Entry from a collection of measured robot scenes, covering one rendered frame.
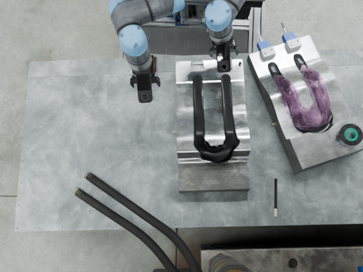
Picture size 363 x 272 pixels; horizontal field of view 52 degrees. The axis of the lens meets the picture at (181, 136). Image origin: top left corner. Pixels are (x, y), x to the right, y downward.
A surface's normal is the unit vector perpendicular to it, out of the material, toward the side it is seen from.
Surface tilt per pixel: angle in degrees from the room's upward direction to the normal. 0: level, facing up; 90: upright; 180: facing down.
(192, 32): 0
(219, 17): 11
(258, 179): 0
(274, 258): 0
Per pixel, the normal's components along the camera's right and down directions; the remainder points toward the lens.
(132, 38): -0.04, -0.25
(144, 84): -0.03, 0.30
